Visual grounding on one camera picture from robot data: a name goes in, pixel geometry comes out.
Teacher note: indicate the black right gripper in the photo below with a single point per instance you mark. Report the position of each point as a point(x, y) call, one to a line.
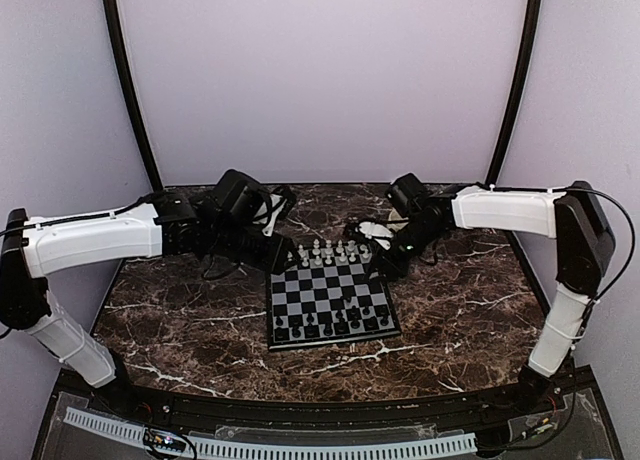
point(393, 268)

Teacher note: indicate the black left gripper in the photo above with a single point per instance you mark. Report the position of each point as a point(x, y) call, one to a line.
point(274, 260)

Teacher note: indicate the black white chessboard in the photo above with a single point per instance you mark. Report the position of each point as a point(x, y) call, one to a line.
point(310, 293)

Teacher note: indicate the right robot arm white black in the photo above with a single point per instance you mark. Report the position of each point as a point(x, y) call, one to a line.
point(570, 218)

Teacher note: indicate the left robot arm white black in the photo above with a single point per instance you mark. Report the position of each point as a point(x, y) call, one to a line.
point(160, 224)

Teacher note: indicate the cream ceramic mug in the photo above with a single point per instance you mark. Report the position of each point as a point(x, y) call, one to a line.
point(394, 216)

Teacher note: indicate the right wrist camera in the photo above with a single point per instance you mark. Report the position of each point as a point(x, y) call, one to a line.
point(390, 210)

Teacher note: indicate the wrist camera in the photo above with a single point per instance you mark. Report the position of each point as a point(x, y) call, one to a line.
point(238, 201)
point(390, 210)

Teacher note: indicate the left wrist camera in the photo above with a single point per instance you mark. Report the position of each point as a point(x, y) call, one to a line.
point(238, 201)

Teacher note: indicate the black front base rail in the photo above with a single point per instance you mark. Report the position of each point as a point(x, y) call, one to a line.
point(480, 410)

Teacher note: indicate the white slotted cable duct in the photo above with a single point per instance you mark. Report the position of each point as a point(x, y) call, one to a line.
point(238, 443)

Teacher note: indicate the right black frame post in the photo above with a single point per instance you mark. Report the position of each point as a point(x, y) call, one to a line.
point(516, 91)

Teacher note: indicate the black frame post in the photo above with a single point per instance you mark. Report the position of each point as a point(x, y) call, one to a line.
point(124, 73)
point(516, 91)

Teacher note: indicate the left black frame post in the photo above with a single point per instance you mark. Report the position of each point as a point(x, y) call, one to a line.
point(124, 73)

